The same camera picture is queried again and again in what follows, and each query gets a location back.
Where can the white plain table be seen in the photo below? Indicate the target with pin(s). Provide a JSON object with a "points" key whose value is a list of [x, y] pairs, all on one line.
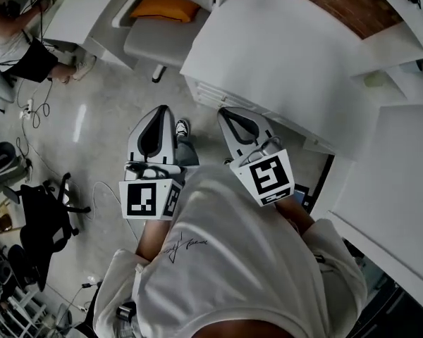
{"points": [[77, 12]]}

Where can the person's blue jeans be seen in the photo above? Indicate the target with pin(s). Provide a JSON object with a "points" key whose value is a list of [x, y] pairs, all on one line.
{"points": [[187, 153]]}

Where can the white desk with drawers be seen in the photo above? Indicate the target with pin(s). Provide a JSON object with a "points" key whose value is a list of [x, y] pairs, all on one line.
{"points": [[268, 48]]}

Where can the black phone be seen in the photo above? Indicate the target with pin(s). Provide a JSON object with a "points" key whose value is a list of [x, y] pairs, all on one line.
{"points": [[301, 195]]}

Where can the person's left forearm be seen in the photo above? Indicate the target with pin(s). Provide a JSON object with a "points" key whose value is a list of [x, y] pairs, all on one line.
{"points": [[151, 238]]}

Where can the white cubby shelf unit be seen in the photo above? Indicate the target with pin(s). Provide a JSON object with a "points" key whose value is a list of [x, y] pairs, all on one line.
{"points": [[384, 44]]}

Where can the person's sneaker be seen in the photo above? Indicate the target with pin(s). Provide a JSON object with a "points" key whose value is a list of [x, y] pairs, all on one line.
{"points": [[182, 127], [227, 161]]}

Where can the person's right forearm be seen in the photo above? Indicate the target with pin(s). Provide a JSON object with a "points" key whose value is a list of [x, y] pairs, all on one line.
{"points": [[292, 217]]}

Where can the person's left sneaker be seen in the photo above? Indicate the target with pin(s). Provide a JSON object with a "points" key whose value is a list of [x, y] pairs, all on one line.
{"points": [[182, 127]]}

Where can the orange cushion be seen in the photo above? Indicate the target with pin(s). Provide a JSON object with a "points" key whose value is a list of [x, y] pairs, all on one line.
{"points": [[165, 9]]}

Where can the white cabinet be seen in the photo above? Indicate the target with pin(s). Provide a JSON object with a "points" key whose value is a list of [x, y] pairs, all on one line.
{"points": [[409, 16]]}

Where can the white cup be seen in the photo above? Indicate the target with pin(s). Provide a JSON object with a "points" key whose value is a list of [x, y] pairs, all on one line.
{"points": [[410, 67]]}

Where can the white power strip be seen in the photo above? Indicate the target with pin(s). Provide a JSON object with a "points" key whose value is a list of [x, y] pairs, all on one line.
{"points": [[28, 109]]}

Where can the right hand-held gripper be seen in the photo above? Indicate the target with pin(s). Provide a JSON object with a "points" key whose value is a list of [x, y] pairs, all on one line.
{"points": [[271, 178]]}

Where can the white metal rack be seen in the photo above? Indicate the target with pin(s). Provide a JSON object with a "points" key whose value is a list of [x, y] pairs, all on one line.
{"points": [[28, 312]]}

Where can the black office chair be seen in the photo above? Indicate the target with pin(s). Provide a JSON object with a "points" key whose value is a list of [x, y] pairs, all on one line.
{"points": [[42, 210]]}

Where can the person's right sneaker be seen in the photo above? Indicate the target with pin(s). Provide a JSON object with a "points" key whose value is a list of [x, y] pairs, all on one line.
{"points": [[227, 161]]}

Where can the white office chair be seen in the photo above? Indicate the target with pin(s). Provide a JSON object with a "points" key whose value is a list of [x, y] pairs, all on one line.
{"points": [[155, 44]]}

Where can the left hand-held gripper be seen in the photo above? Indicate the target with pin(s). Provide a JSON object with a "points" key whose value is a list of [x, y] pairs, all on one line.
{"points": [[141, 199]]}

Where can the pale green bowl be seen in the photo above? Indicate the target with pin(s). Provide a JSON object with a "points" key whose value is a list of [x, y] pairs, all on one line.
{"points": [[375, 80]]}

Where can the dark grey round chair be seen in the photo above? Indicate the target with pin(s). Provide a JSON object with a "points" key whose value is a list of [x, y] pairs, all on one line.
{"points": [[0, 160]]}

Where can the person's white t-shirt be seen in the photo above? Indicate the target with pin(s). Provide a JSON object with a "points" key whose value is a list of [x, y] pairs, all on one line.
{"points": [[239, 259]]}

